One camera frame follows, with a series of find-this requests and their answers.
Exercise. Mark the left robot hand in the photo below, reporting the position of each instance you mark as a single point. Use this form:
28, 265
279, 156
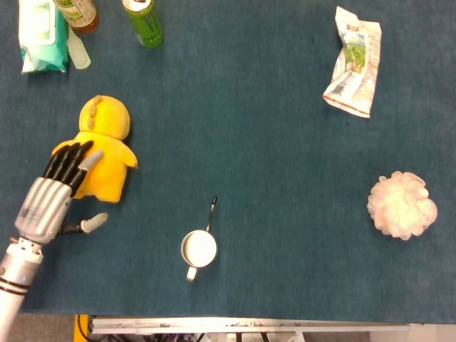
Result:
50, 203

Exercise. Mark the yellow plush toy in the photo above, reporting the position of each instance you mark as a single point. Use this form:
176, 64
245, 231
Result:
107, 149

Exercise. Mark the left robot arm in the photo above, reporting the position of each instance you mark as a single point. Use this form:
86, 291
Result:
16, 274

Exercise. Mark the pale green plastic piece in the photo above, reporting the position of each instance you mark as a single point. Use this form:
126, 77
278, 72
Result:
79, 51

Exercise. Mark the white mug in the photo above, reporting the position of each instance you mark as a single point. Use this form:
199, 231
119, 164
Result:
198, 251

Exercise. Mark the wet wipes pack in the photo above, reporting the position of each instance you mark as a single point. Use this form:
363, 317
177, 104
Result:
41, 35

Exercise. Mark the amber tea bottle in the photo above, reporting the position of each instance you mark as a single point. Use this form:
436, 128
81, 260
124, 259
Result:
80, 16

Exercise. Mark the green drink can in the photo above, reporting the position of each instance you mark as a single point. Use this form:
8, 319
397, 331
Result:
146, 25

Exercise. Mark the crumpled snack bag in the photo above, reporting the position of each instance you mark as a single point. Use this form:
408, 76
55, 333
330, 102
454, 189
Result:
354, 66

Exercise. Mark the pink bath loofah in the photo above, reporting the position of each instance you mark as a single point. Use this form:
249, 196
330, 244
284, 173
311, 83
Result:
402, 209

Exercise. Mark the yellow frame bracket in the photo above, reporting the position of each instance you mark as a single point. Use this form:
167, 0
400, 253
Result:
81, 327

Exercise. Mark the aluminium frame rail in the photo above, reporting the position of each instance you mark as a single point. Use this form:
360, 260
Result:
249, 325

